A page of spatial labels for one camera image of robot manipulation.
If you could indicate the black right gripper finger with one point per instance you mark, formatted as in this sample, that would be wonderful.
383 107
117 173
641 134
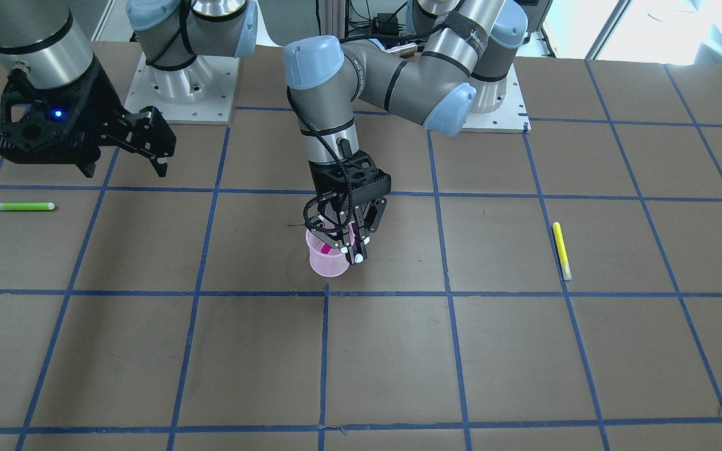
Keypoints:
145 133

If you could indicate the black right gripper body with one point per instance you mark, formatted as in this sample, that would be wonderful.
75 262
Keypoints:
99 102

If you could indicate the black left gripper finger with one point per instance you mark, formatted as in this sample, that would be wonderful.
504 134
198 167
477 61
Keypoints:
368 217
326 223

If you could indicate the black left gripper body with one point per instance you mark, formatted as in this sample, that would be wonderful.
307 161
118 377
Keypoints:
325 183

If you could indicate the purple marker pen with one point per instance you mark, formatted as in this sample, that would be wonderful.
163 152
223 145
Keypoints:
356 252

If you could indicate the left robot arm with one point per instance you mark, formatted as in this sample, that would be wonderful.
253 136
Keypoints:
469 49

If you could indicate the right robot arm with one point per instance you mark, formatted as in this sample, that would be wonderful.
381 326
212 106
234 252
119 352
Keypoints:
43 38

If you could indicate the pink mesh cup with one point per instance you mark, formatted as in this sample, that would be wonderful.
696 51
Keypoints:
331 265

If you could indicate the green marker pen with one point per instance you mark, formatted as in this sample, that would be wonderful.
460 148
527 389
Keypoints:
26 206

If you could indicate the yellow marker pen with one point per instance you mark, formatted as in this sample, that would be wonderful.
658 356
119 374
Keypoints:
563 256

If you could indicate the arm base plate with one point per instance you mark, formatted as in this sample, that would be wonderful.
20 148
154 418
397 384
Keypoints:
498 107
185 103

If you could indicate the aluminium frame post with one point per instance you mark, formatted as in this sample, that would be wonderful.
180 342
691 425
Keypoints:
332 17

